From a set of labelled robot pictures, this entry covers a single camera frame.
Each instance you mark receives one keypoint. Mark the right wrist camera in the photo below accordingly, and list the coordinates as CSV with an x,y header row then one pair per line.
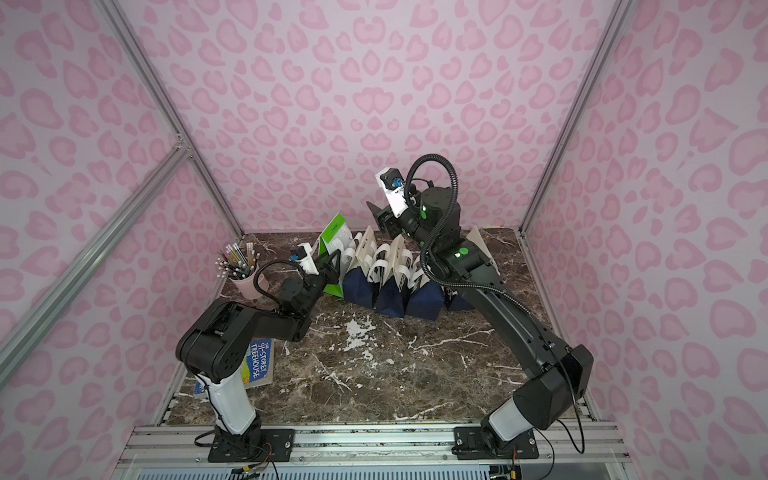
x,y
392,183

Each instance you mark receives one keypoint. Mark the beige navy bag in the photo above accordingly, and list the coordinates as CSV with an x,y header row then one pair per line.
x,y
426,298
474,240
395,273
357,283

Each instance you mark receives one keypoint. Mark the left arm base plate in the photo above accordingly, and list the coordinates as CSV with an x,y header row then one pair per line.
x,y
254,446

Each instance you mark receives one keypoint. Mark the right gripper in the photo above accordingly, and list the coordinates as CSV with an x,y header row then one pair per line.
x,y
388,218

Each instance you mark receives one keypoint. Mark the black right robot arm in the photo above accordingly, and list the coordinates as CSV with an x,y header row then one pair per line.
x,y
423,205

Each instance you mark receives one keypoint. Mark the pink pencil cup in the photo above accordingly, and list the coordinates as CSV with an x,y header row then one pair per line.
x,y
239,264

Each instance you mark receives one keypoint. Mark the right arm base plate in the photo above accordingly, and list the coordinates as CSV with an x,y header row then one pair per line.
x,y
480,443

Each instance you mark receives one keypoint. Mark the illustrated paperback book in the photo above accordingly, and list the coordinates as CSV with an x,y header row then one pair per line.
x,y
256,366

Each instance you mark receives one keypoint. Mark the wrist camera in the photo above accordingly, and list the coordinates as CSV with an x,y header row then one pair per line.
x,y
392,183
302,255

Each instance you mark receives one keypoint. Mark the aluminium frame rail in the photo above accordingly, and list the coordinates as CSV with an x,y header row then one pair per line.
x,y
39,320

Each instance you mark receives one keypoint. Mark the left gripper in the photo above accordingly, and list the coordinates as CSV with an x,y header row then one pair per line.
x,y
324,271

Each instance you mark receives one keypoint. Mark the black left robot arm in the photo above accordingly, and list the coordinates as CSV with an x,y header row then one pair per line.
x,y
214,347

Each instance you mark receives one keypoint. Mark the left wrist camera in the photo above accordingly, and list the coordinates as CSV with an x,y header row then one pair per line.
x,y
302,255

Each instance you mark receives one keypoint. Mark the green white takeout bag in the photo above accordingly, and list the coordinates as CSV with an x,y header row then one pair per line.
x,y
337,237

